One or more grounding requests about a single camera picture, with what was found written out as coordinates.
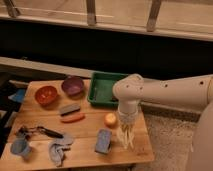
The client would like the yellow banana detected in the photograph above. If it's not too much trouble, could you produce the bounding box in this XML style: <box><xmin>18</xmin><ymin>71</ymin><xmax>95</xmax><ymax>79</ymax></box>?
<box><xmin>122</xmin><ymin>124</ymin><xmax>130</xmax><ymax>149</ymax></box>

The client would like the orange bowl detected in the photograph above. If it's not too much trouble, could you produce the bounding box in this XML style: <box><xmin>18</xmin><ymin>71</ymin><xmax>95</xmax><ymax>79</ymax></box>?
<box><xmin>35</xmin><ymin>86</ymin><xmax>58</xmax><ymax>106</ymax></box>

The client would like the purple bowl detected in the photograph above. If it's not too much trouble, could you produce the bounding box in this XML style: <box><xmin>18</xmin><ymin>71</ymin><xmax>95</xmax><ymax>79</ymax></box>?
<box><xmin>61</xmin><ymin>76</ymin><xmax>84</xmax><ymax>96</ymax></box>

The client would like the green plastic tray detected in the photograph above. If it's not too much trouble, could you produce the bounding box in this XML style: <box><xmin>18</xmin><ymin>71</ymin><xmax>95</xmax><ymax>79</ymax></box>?
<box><xmin>87</xmin><ymin>72</ymin><xmax>127</xmax><ymax>108</ymax></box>

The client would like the grey blue eraser block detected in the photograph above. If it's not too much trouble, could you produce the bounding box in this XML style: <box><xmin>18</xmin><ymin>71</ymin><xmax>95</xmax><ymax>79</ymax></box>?
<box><xmin>59</xmin><ymin>103</ymin><xmax>80</xmax><ymax>116</ymax></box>

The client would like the blue object beside table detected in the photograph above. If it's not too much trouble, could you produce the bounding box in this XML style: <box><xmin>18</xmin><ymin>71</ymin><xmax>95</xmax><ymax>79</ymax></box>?
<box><xmin>9</xmin><ymin>89</ymin><xmax>26</xmax><ymax>103</ymax></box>

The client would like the blue sponge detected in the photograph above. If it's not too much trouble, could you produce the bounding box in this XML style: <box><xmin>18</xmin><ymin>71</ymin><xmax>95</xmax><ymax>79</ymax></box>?
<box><xmin>95</xmin><ymin>129</ymin><xmax>112</xmax><ymax>154</ymax></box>

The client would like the black handled peeler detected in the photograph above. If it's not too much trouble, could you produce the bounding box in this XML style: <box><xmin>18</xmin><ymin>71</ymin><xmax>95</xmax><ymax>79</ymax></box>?
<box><xmin>15</xmin><ymin>126</ymin><xmax>63</xmax><ymax>138</ymax></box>

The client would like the orange carrot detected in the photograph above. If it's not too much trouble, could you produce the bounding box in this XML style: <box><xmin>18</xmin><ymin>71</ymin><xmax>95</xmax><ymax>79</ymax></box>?
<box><xmin>60</xmin><ymin>113</ymin><xmax>85</xmax><ymax>123</ymax></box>

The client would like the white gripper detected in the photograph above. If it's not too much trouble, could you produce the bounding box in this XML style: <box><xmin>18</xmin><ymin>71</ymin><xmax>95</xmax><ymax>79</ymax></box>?
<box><xmin>116</xmin><ymin>104</ymin><xmax>138</xmax><ymax>148</ymax></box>

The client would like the blue crumpled cloth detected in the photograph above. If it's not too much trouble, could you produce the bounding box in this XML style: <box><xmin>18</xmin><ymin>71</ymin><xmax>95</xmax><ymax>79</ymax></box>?
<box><xmin>48</xmin><ymin>133</ymin><xmax>74</xmax><ymax>167</ymax></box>

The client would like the orange round fruit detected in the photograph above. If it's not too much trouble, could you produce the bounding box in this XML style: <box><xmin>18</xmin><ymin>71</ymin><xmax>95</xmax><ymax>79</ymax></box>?
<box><xmin>104</xmin><ymin>113</ymin><xmax>117</xmax><ymax>128</ymax></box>

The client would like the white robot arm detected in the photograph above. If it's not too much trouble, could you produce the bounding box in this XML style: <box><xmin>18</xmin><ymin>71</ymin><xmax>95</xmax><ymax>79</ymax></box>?
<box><xmin>113</xmin><ymin>74</ymin><xmax>213</xmax><ymax>171</ymax></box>

